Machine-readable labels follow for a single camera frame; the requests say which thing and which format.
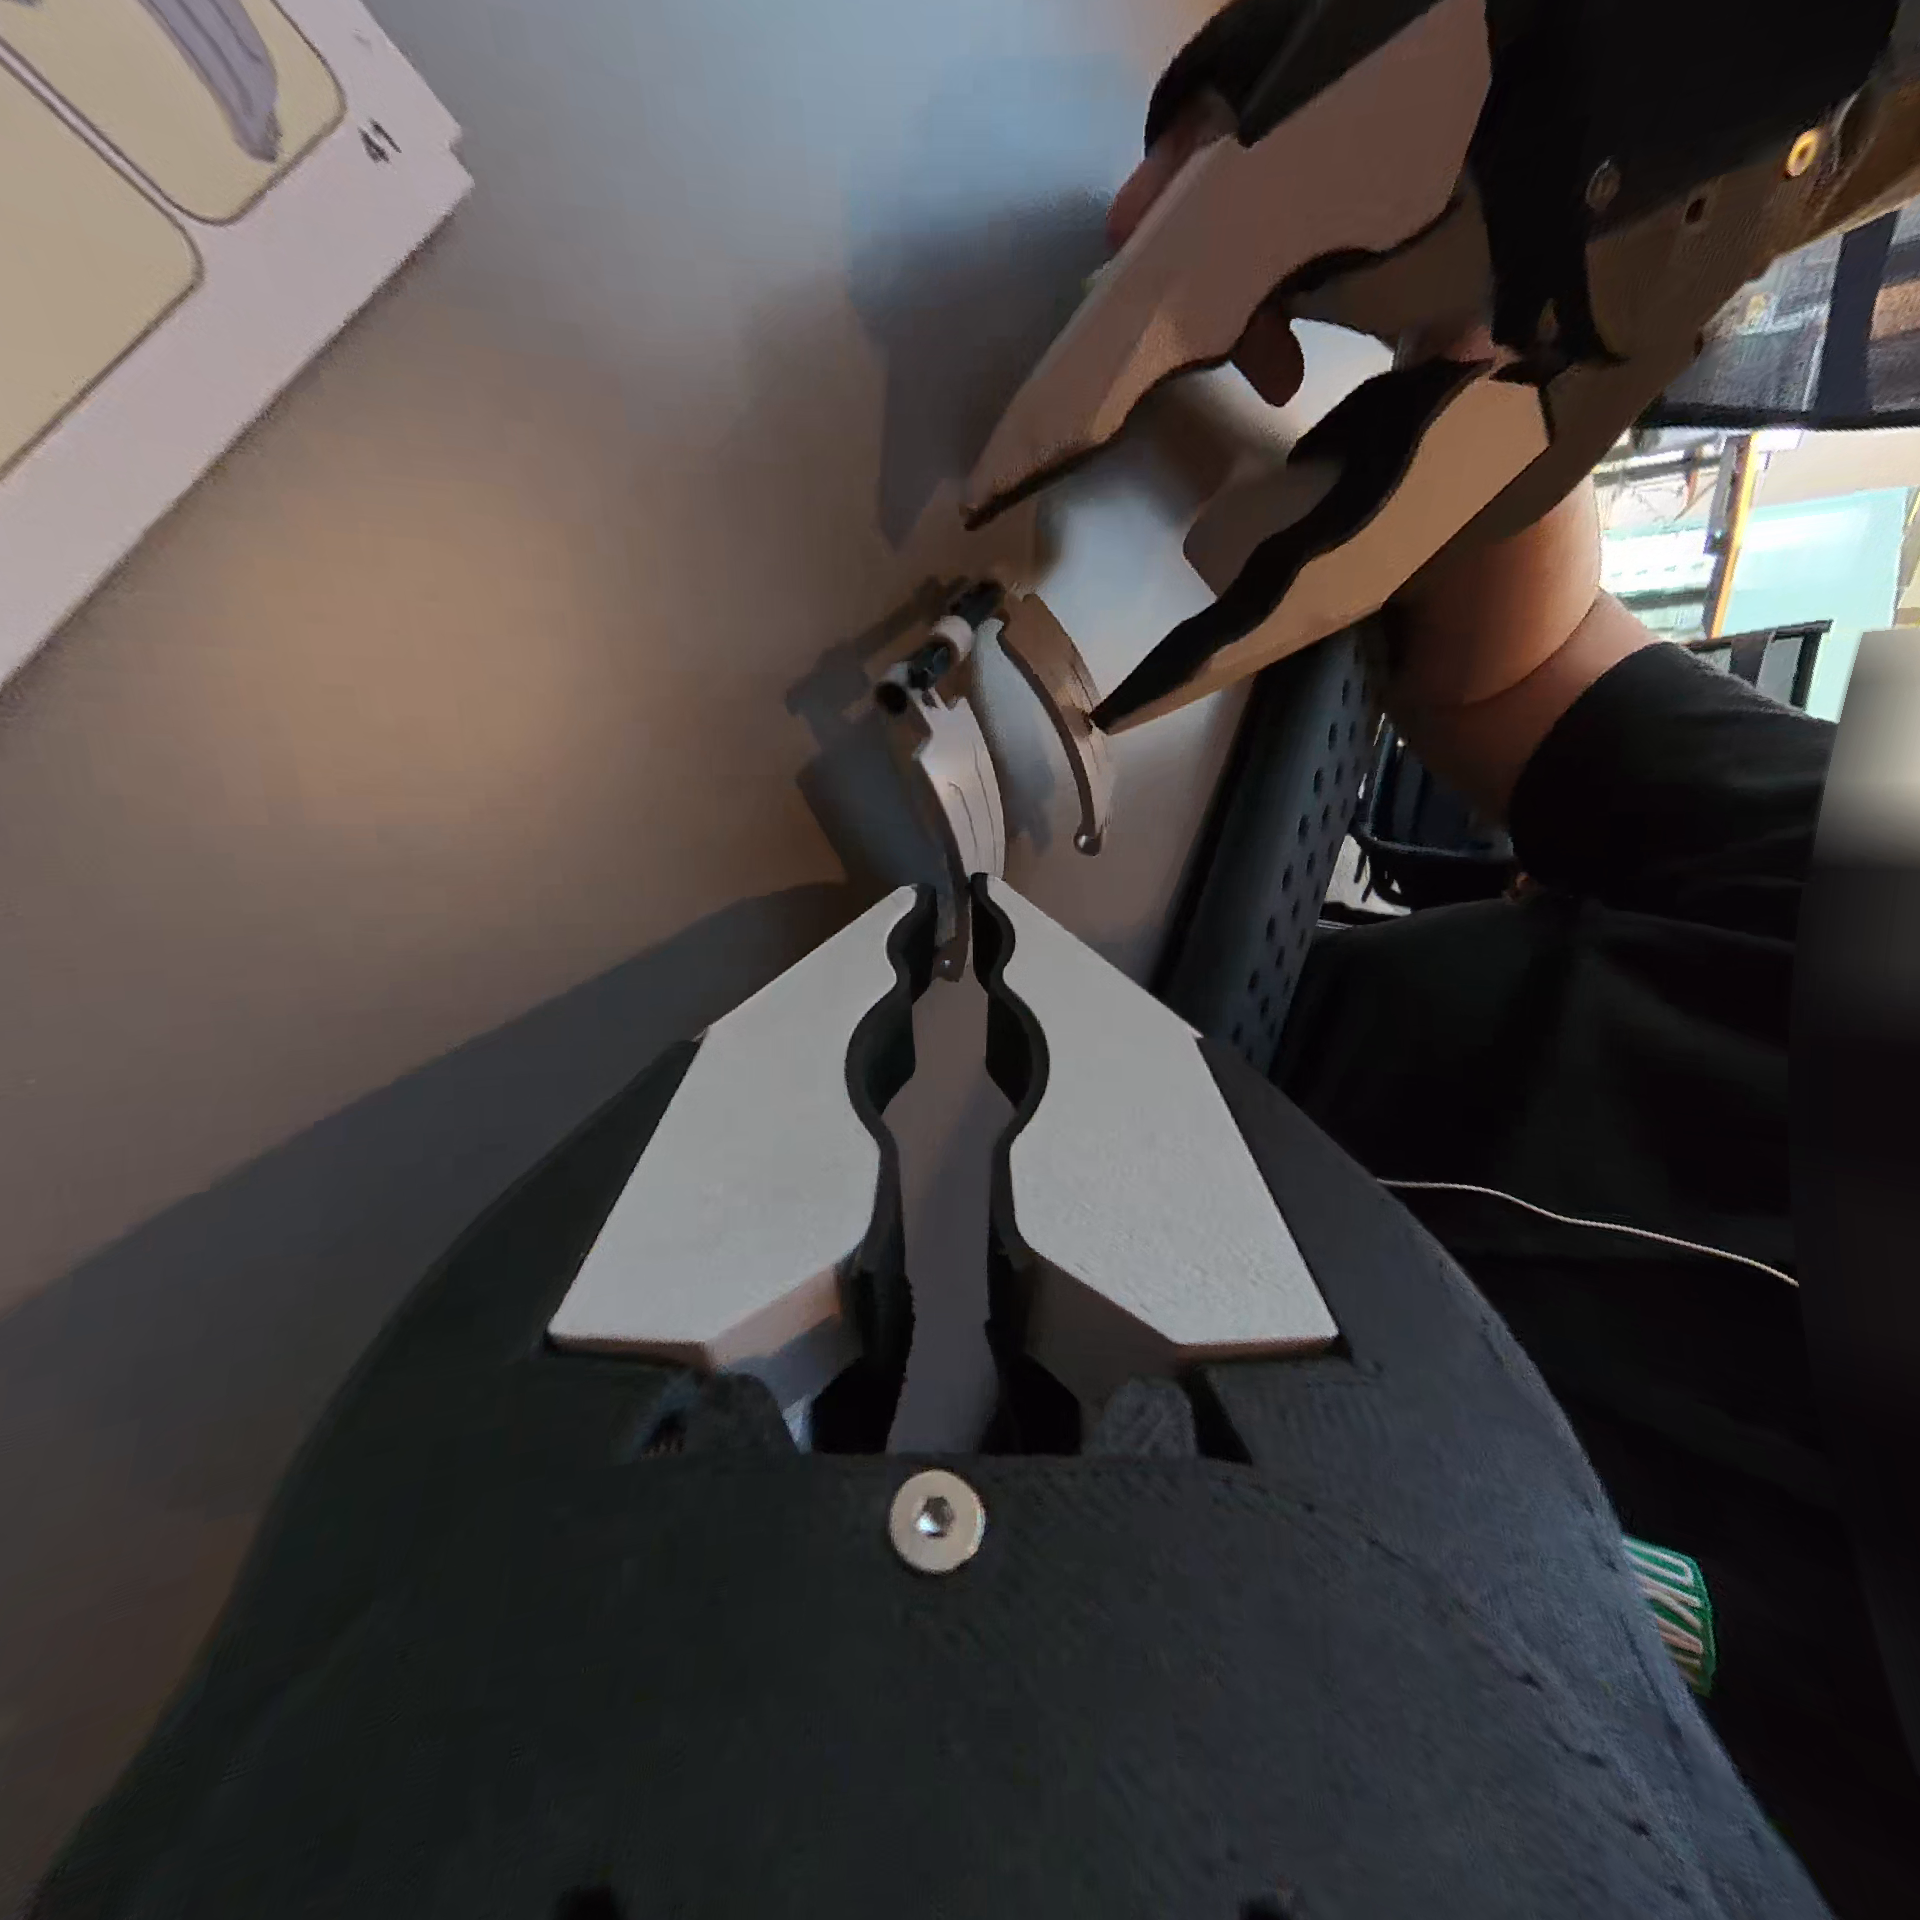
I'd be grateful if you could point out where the person's right hand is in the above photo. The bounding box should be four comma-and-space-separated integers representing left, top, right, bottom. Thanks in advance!
1110, 137, 1309, 409

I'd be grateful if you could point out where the white earphone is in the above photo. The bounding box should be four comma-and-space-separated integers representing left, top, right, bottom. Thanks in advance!
1379, 1175, 1801, 1290

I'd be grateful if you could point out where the black perforated plastic panel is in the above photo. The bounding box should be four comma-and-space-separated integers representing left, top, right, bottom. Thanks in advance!
1157, 621, 1393, 1069

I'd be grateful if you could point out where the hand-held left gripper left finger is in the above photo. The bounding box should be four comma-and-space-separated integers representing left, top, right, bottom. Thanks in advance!
543, 883, 920, 1412

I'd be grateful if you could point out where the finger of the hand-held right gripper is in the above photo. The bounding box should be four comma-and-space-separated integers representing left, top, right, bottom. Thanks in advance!
955, 0, 1500, 537
1086, 352, 1639, 737

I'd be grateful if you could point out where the black toy axle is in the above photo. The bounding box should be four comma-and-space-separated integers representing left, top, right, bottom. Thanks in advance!
881, 581, 1003, 719

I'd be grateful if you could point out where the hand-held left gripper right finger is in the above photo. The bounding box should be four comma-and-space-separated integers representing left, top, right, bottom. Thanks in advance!
972, 872, 1344, 1412

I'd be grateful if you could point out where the grey curved panel brick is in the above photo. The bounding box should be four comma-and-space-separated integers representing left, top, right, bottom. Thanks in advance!
993, 588, 1122, 860
896, 701, 1010, 991

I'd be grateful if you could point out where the grey desk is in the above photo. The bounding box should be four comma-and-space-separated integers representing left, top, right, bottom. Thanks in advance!
0, 0, 1403, 1891

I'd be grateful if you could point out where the open building instruction booklet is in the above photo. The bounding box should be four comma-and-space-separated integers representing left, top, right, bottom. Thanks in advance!
0, 0, 477, 696

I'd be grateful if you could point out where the person's black shirt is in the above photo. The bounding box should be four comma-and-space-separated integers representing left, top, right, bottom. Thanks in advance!
1274, 636, 1920, 1741

